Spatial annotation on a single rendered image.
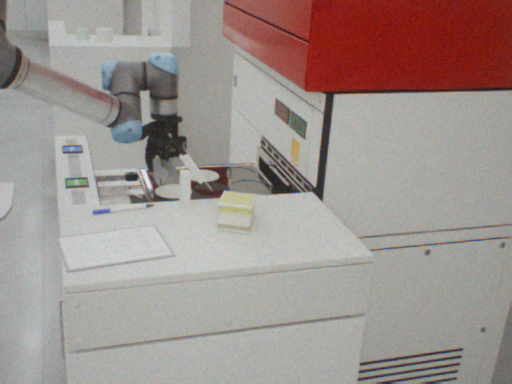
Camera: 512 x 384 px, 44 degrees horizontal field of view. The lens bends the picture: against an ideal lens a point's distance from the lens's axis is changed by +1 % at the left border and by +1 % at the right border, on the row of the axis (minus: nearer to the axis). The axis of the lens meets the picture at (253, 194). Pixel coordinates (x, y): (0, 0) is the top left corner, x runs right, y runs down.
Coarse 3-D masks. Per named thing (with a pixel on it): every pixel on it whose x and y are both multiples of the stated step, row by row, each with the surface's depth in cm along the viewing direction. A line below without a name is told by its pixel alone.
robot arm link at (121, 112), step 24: (0, 24) 129; (0, 48) 127; (0, 72) 128; (24, 72) 132; (48, 72) 137; (48, 96) 138; (72, 96) 141; (96, 96) 146; (120, 96) 155; (96, 120) 149; (120, 120) 152
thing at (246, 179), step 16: (144, 176) 183; (176, 176) 185; (224, 176) 187; (240, 176) 188; (256, 176) 188; (192, 192) 174; (208, 192) 175; (240, 192) 176; (256, 192) 177; (272, 192) 177
